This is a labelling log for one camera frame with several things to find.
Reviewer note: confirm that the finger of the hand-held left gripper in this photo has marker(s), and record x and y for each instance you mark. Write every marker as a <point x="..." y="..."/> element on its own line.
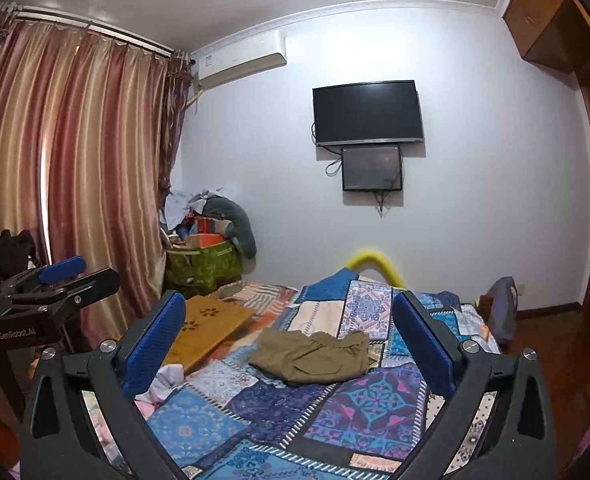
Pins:
<point x="62" y="270"/>
<point x="87" y="287"/>

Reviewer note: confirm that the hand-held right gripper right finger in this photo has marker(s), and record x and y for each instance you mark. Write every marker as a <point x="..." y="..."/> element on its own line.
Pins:
<point x="425" y="345"/>

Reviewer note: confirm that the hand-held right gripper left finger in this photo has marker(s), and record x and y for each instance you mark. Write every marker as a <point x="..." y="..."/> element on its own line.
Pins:
<point x="157" y="340"/>

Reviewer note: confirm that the khaki pants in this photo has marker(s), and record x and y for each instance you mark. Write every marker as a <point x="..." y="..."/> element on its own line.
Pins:
<point x="310" y="357"/>

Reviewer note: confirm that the white cloth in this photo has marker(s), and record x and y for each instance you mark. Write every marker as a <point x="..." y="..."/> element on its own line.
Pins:
<point x="167" y="380"/>

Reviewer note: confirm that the dark cloth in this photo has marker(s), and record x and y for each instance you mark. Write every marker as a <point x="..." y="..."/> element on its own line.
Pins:
<point x="17" y="250"/>

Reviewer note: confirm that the wooden lap board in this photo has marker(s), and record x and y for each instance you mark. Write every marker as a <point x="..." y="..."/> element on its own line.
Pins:
<point x="210" y="325"/>

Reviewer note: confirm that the grey backpack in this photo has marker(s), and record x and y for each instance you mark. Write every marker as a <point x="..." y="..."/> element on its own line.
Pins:
<point x="502" y="310"/>

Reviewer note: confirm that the green patterned bag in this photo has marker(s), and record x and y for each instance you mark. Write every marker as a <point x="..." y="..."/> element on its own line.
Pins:
<point x="205" y="265"/>

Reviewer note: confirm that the yellow curved tube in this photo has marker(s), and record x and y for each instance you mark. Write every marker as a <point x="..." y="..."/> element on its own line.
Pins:
<point x="375" y="260"/>

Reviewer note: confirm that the striped pink curtain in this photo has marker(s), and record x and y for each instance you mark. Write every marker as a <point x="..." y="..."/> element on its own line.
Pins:
<point x="75" y="160"/>

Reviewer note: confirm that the orange box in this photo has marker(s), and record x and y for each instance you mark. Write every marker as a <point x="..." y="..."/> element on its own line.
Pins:
<point x="207" y="240"/>

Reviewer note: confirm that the pile of pale clothes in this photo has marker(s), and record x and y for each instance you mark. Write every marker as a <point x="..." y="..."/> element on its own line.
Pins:
<point x="185" y="205"/>

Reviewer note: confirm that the patchwork blue blanket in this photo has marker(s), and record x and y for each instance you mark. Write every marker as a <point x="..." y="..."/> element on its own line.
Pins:
<point x="275" y="410"/>

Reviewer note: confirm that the grey long pillow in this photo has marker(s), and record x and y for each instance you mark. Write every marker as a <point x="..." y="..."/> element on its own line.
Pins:
<point x="242" y="230"/>

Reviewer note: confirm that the white air conditioner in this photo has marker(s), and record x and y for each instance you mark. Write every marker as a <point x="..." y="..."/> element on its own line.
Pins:
<point x="240" y="62"/>

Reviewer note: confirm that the small black wall monitor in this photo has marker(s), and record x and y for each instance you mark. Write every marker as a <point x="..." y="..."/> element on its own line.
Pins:
<point x="372" y="167"/>

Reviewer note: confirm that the black wall television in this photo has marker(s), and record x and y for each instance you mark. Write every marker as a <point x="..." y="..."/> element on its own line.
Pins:
<point x="367" y="112"/>

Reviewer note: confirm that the white curtain rail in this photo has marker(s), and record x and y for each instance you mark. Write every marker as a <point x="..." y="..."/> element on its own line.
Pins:
<point x="100" y="30"/>

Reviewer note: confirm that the wooden wall cabinet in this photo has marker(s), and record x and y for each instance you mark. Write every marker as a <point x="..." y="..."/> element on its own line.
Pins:
<point x="540" y="10"/>

